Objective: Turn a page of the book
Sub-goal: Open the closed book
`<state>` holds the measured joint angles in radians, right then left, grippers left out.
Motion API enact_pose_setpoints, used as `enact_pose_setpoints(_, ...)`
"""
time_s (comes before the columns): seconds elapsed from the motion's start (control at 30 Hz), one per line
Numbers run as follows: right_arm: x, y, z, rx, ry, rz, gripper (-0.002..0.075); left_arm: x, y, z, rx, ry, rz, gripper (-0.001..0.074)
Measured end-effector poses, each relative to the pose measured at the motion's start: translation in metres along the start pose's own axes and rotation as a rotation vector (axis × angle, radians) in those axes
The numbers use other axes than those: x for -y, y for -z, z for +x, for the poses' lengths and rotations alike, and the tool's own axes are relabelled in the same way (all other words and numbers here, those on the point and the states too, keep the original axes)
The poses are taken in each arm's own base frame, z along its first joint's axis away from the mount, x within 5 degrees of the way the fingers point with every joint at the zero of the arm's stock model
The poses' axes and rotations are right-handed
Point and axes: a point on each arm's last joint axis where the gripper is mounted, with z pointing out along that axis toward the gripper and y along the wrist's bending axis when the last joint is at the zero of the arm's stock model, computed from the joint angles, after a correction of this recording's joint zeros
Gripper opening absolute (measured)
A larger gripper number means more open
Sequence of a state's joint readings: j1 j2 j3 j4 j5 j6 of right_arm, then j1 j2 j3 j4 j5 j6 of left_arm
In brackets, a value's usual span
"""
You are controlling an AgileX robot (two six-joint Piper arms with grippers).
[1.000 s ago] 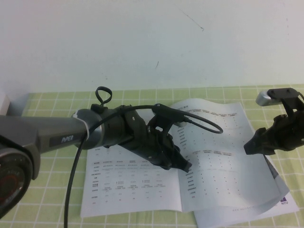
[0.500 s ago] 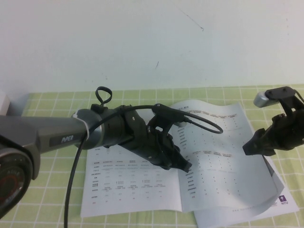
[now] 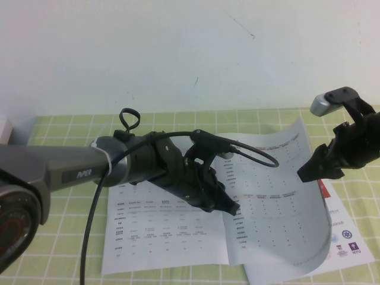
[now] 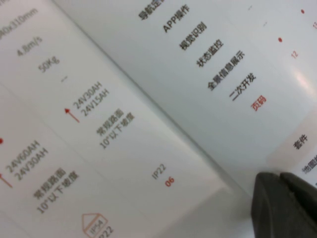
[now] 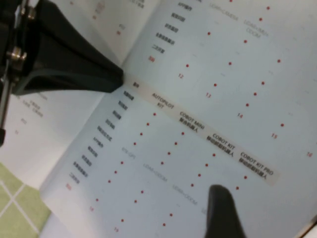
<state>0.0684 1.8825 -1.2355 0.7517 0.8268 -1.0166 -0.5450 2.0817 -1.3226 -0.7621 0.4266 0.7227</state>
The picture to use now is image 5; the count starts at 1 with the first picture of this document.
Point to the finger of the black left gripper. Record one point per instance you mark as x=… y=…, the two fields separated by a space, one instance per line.
x=74 y=81

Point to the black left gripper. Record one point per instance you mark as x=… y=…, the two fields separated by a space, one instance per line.
x=12 y=32

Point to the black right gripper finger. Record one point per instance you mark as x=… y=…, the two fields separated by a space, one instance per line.
x=223 y=218

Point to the white printed booklet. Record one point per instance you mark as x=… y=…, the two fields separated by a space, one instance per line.
x=198 y=111

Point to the green white checked tablecloth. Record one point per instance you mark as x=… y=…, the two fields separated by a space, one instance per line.
x=17 y=203

